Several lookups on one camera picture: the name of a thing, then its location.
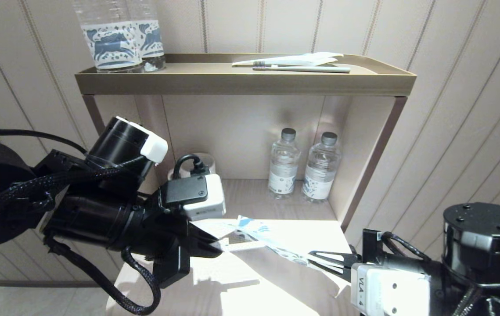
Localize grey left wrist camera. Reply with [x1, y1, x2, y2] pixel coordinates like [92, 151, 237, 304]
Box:
[162, 173, 227, 221]

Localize white toothbrush black bristles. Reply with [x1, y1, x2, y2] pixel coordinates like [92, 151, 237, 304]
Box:
[221, 242, 269, 254]

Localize black camera cable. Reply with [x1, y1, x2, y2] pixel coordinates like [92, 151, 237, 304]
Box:
[381, 232, 431, 265]
[172, 154, 209, 178]

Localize beige wooden shelf unit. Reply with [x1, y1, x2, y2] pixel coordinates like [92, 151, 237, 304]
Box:
[76, 53, 417, 231]

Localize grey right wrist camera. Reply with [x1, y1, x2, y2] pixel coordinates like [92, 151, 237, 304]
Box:
[350, 262, 431, 316]

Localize white ribbed mug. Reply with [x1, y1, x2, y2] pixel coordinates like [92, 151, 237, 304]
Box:
[167, 152, 216, 181]

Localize black left camera bracket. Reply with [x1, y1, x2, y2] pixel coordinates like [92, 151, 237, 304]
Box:
[158, 176, 209, 220]

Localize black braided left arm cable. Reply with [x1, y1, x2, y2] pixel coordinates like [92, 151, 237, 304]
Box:
[43, 235, 162, 316]
[0, 156, 147, 211]

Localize white paper wrapper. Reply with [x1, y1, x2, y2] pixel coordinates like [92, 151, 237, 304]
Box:
[232, 52, 345, 68]

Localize silver braided right arm cable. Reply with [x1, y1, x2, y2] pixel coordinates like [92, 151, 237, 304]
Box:
[452, 290, 484, 316]

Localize pale toothbrush brown bristles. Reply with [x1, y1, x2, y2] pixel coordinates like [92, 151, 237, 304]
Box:
[253, 61, 352, 74]

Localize blue patterned zip pouch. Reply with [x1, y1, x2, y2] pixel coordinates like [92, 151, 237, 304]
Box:
[193, 215, 351, 275]

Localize black right camera cable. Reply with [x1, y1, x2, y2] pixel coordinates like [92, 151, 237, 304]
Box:
[381, 232, 431, 265]

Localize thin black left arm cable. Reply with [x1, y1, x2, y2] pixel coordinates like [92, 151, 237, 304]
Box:
[0, 129, 89, 155]

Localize black left camera cable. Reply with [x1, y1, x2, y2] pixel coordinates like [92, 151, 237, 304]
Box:
[172, 154, 209, 178]

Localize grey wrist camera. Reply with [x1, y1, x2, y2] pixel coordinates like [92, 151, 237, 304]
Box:
[162, 173, 227, 221]
[350, 262, 431, 316]

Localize large bottle blue print label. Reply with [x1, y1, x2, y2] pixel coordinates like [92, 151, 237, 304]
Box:
[127, 0, 167, 72]
[72, 0, 145, 73]

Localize small clear water bottle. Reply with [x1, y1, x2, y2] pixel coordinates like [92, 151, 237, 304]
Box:
[269, 128, 301, 199]
[301, 132, 342, 203]

